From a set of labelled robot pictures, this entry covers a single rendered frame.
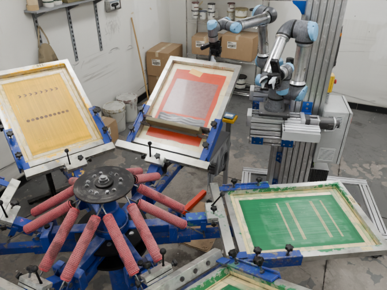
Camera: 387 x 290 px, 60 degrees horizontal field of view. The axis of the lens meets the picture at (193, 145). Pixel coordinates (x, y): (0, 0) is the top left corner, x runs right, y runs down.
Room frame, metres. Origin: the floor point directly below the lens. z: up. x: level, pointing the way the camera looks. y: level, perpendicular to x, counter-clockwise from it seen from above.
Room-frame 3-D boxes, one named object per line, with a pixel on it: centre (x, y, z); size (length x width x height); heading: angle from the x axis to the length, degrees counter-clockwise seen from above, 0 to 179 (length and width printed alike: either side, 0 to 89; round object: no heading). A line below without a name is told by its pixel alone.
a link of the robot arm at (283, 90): (2.02, -0.55, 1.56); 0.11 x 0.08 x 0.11; 55
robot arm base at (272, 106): (2.30, -0.61, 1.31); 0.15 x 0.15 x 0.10
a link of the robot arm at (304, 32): (2.23, -0.72, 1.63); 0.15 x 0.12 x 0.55; 55
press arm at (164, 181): (1.90, 0.19, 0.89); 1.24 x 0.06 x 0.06; 156
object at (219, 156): (2.27, -0.17, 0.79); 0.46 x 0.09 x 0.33; 156
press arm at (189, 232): (1.40, -0.17, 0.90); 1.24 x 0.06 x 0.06; 96
